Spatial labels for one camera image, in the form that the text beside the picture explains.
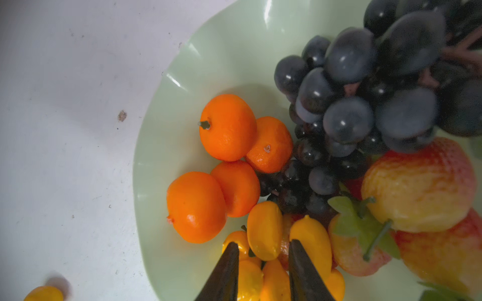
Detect strawberry red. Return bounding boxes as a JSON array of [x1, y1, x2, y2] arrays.
[[277, 213, 303, 271]]

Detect yellow kumquat small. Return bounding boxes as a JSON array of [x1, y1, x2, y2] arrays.
[[237, 260, 264, 301]]

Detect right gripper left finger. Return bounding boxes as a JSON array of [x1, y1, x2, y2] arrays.
[[195, 242, 239, 301]]

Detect dark grape bunch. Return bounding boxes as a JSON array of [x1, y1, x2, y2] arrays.
[[261, 1, 481, 220]]

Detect green wavy glass bowl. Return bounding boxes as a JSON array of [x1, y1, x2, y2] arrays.
[[132, 0, 482, 301]]

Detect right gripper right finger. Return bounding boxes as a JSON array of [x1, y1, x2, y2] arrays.
[[289, 240, 335, 301]]

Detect orange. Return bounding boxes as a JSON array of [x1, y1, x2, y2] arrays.
[[210, 161, 261, 218], [246, 116, 293, 174], [198, 94, 257, 162], [166, 172, 227, 244]]

